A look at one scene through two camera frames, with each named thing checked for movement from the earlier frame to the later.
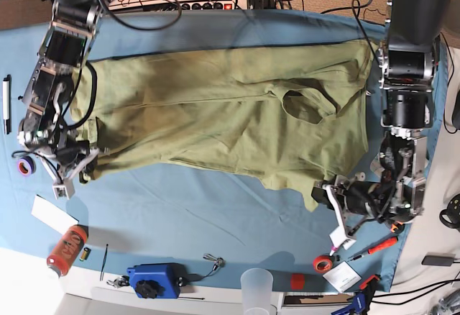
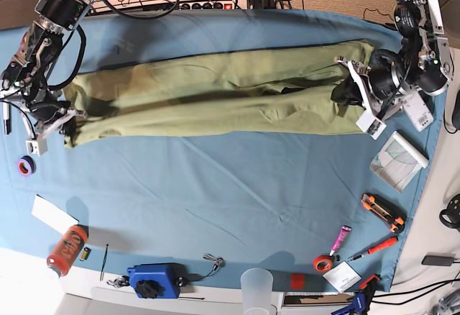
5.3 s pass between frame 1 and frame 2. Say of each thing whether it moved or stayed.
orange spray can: stayed
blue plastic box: stayed
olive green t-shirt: moved
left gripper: moved
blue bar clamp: stayed
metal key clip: stayed
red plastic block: stayed
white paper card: stayed
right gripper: moved
